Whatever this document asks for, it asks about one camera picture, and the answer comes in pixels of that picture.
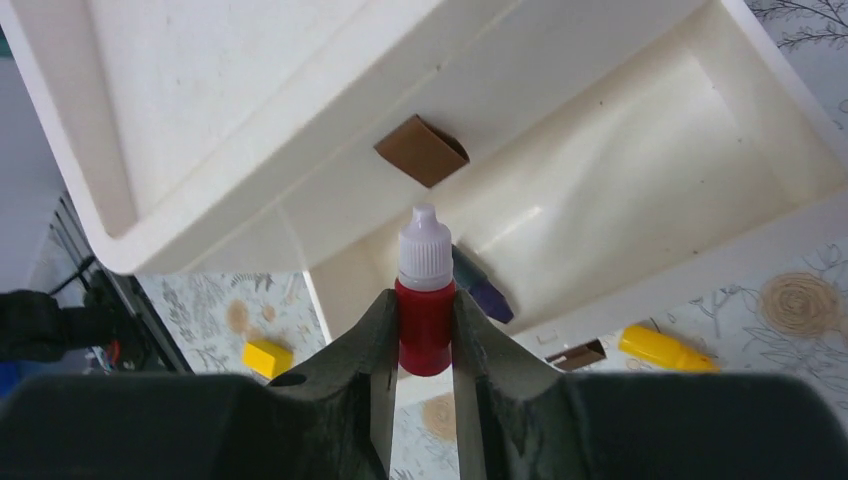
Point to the yellow eraser block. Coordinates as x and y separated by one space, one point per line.
266 358

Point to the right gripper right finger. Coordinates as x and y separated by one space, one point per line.
520 418

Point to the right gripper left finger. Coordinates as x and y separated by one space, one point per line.
329 417

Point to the red marker cap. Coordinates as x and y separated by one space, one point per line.
425 290

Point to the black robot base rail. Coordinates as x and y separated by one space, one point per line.
146 345

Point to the floral table mat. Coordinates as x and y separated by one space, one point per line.
787 315

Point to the white three-drawer cabinet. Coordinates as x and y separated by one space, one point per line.
240 136

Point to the yellow marker cap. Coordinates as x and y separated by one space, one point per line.
663 350

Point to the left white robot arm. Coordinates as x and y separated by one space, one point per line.
34 327

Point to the dark blue marker cap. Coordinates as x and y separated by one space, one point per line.
469 277

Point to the white drawer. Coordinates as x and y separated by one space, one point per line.
604 160

